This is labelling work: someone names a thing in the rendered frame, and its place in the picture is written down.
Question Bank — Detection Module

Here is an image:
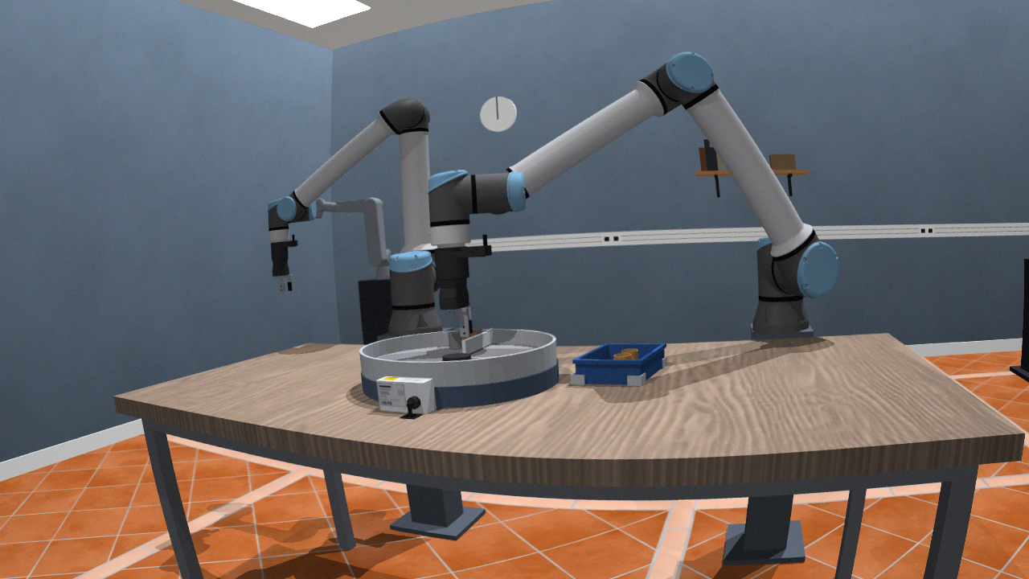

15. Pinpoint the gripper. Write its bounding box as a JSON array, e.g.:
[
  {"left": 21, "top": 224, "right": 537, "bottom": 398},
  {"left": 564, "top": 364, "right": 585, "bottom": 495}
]
[
  {"left": 270, "top": 241, "right": 293, "bottom": 293},
  {"left": 437, "top": 248, "right": 476, "bottom": 339}
]

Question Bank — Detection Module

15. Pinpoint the grey turntable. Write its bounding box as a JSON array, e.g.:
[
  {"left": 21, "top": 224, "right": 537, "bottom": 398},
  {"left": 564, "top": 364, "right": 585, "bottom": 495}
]
[{"left": 359, "top": 326, "right": 560, "bottom": 409}]

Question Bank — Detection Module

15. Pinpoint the blue crate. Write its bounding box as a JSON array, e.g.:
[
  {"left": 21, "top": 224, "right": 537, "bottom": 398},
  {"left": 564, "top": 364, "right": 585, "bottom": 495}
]
[{"left": 572, "top": 343, "right": 667, "bottom": 384}]

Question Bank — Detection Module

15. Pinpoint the black box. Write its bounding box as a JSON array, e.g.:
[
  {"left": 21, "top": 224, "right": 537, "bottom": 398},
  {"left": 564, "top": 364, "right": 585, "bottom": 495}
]
[{"left": 358, "top": 277, "right": 395, "bottom": 344}]

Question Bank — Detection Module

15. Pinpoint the white control box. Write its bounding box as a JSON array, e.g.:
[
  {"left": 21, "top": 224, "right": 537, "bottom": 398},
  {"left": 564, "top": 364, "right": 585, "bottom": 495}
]
[{"left": 376, "top": 375, "right": 437, "bottom": 417}]

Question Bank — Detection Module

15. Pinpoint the grey jointed stand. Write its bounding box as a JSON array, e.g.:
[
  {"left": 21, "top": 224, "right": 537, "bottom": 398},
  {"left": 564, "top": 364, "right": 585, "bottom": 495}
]
[{"left": 312, "top": 197, "right": 393, "bottom": 270}]

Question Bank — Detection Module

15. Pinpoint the white ceiling light panel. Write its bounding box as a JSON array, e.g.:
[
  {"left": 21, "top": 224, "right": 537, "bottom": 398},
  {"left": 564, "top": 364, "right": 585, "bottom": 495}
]
[{"left": 232, "top": 0, "right": 372, "bottom": 30}]

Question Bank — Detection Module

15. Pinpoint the wooden table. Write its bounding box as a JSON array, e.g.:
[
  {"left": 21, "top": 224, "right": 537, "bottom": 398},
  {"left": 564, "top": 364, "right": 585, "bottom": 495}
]
[{"left": 114, "top": 332, "right": 1026, "bottom": 579}]

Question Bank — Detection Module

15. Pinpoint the black upright board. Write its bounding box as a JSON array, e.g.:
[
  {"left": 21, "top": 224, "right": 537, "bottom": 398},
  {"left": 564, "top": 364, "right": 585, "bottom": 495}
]
[{"left": 1009, "top": 257, "right": 1029, "bottom": 384}]

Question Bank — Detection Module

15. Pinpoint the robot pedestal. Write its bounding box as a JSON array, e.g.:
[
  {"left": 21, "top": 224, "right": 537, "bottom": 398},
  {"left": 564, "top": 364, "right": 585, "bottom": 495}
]
[
  {"left": 390, "top": 482, "right": 486, "bottom": 540},
  {"left": 722, "top": 492, "right": 807, "bottom": 566}
]

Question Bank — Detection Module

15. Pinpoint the white wall clock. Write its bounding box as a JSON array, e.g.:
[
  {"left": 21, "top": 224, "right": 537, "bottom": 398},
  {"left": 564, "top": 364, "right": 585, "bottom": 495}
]
[{"left": 480, "top": 96, "right": 518, "bottom": 133}]

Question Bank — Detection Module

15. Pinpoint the white wall rail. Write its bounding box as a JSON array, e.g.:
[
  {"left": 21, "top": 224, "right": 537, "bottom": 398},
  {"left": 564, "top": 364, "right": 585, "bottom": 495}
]
[{"left": 474, "top": 223, "right": 1029, "bottom": 255}]

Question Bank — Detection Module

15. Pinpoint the wooden wall shelf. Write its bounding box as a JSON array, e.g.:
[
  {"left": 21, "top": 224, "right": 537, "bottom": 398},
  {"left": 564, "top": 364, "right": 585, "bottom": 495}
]
[{"left": 696, "top": 167, "right": 810, "bottom": 199}]

